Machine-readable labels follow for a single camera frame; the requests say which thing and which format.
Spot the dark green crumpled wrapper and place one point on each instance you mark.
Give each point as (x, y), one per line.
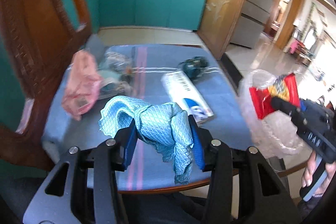
(194, 67)

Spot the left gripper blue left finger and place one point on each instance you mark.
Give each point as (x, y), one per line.
(114, 154)

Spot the white blue ointment box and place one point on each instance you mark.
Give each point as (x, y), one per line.
(183, 92)

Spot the clear plastic snack bag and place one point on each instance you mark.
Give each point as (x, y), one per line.
(114, 61)

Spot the person right hand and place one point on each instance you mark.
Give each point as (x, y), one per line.
(307, 176)

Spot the carved wooden chair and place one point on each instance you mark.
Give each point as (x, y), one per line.
(37, 45)

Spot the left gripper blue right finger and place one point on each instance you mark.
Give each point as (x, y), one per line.
(214, 156)

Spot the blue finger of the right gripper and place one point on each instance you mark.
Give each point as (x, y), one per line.
(287, 108)

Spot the white lattice trash basket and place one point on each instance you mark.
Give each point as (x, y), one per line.
(275, 135)

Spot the light blue cloth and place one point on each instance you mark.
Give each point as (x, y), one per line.
(165, 127)

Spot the pink plastic package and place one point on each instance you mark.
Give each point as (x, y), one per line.
(83, 85)

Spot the blue white face mask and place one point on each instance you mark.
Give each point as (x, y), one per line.
(114, 83)

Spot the red yellow snack wrapper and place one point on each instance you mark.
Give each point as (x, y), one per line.
(284, 87)

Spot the blue striped table cloth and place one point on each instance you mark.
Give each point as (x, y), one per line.
(63, 132)

